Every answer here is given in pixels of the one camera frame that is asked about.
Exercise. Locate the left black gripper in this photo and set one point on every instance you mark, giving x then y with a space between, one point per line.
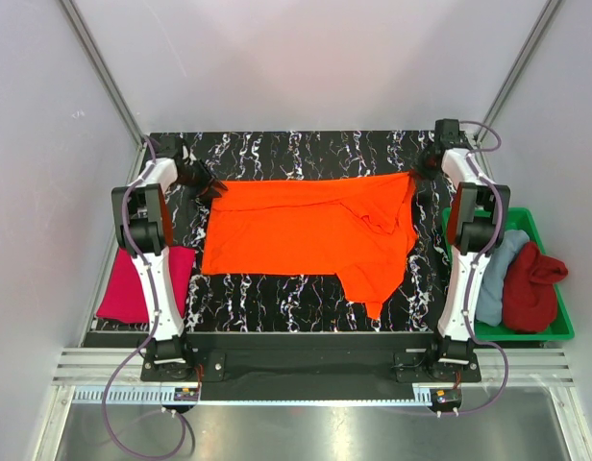
206 175

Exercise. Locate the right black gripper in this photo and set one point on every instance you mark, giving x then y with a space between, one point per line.
421 170

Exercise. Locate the orange t shirt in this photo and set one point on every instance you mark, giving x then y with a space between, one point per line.
359 230

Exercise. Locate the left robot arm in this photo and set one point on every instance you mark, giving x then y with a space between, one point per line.
143 230

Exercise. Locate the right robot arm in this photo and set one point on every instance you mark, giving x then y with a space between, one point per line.
475 229

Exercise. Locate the green plastic bin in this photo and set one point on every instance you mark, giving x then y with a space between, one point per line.
465 285

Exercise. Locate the folded magenta t shirt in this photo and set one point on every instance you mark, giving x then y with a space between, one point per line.
124 301

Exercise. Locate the light blue t shirt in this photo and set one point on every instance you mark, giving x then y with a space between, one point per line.
490 300

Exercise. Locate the dark red t shirt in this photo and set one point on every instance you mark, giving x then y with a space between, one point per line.
530 302

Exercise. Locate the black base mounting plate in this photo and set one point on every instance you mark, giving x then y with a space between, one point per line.
409 357

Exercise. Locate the right aluminium frame post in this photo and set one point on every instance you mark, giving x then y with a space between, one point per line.
537 33

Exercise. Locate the aluminium frame post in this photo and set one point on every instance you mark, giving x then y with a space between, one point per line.
537 33
81 31

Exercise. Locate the left aluminium frame post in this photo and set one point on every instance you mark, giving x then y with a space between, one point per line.
81 31

